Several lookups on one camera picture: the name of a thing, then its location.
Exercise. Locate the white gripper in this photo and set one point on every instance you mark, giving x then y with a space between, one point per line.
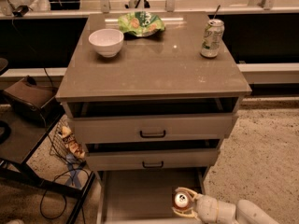
206 207

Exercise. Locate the red coke can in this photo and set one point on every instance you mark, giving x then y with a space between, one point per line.
181 201

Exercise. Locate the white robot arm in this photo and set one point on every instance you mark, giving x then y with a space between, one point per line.
246 213

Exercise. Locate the open bottom drawer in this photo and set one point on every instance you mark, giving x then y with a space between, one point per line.
145 196

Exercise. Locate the grey drawer cabinet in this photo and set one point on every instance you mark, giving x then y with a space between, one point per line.
160 75

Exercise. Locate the green white soda can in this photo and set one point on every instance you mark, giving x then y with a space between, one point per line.
212 38

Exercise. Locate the snack bag in basket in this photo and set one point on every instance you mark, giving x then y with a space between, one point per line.
71 143

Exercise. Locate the brown black bag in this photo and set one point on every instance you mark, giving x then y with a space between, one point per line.
31 101

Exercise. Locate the white bowl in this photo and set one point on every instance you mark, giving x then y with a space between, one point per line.
107 42

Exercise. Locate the black side table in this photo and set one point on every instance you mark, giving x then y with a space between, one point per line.
24 139

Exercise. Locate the green chip bag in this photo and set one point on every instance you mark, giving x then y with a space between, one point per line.
140 24

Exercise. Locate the middle drawer with black handle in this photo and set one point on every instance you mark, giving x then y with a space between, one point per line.
135 160

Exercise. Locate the drawer with black handle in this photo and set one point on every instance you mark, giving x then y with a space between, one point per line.
135 160
152 128

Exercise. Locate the top drawer with black handle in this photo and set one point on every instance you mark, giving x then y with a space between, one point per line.
152 128

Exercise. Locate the wire basket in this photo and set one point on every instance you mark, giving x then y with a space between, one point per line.
58 148

